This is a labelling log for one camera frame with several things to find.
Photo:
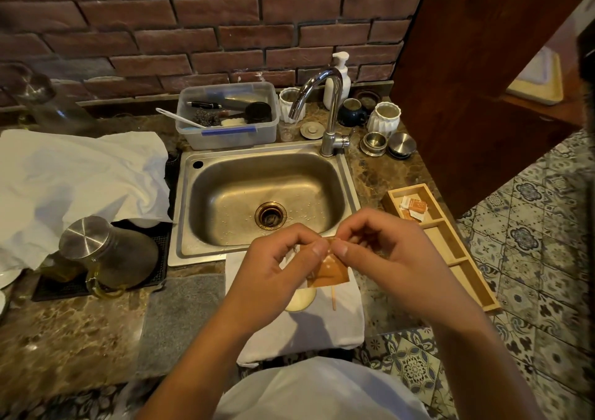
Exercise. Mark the small clear glass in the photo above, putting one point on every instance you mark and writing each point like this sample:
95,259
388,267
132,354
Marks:
287,131

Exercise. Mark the person's left forearm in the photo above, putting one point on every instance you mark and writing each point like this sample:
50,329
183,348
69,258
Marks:
195,373

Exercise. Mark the person's left thumb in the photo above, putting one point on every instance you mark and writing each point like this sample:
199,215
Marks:
312,258

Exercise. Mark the white sachet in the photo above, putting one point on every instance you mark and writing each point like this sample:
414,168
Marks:
417,216
405,201

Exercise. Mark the chrome gooseneck faucet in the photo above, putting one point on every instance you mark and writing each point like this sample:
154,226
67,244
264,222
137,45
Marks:
331,117

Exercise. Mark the brown round saucer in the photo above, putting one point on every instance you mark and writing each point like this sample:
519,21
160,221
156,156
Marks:
367,97

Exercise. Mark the white folded towel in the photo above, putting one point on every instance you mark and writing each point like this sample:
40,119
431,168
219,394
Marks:
307,326

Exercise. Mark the white plastic spoon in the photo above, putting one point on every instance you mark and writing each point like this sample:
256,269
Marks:
179,117

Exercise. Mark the black pen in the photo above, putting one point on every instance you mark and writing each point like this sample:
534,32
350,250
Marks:
204,104

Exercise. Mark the wooden divided tray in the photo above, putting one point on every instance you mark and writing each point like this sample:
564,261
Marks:
448,248

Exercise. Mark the dark blue ceramic mug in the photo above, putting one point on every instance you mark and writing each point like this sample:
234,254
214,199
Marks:
351,113

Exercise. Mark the orange sachet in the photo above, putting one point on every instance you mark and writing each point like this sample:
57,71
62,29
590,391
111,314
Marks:
418,206

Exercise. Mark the glass teapot with steel lid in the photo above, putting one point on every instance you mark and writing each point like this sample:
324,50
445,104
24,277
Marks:
111,252

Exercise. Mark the person's right thumb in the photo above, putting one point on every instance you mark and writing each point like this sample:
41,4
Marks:
355,253

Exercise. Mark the clear glass jar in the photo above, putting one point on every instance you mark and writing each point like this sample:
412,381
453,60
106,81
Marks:
42,99

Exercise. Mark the small steel bowl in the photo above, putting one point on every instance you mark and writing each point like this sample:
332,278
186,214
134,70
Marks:
402,145
373,143

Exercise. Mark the white ribbed ceramic cup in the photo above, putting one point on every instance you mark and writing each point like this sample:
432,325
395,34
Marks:
287,103
384,118

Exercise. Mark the black rubber mat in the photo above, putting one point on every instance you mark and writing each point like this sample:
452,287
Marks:
153,257

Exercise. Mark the brown wooden cabinet door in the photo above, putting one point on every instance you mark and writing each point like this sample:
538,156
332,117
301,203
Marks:
474,76

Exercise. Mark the wooden stir stick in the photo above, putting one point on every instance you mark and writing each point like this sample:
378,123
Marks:
333,300

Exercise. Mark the steel wool scrubber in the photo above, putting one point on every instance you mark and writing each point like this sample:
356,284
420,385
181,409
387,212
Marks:
207,118

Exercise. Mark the grey cloth mat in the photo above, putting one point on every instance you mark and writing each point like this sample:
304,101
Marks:
176,322

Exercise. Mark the large white cloth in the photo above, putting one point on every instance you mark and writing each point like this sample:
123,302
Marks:
79,178

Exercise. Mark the white plate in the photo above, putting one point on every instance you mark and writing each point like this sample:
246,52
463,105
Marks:
8,279

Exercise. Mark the black round lid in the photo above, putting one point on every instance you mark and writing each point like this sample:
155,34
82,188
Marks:
258,112

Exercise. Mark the stainless steel sink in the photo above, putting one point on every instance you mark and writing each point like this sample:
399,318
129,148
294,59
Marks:
232,201

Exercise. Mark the white soap pump bottle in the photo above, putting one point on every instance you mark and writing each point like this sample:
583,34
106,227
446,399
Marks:
338,78

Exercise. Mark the person's right hand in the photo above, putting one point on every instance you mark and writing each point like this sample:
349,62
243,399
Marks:
409,271

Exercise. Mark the orange sachet packet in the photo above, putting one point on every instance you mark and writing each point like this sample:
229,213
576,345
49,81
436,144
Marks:
331,273

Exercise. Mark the person's white shirt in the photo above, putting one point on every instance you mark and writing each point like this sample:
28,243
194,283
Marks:
320,392

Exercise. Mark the person's right forearm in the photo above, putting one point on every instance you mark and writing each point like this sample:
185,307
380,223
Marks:
483,368

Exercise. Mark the cream cup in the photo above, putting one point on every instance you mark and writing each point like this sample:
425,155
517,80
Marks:
301,300

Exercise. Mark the person's left hand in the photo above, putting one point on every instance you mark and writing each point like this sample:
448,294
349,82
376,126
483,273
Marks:
260,280

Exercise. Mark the yellow rimmed tray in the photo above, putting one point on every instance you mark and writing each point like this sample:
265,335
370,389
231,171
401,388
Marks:
539,78

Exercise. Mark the round metal sink strainer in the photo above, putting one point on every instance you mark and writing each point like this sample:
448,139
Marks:
312,130

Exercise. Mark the clear plastic storage container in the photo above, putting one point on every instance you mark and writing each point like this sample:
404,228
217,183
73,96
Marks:
227,134

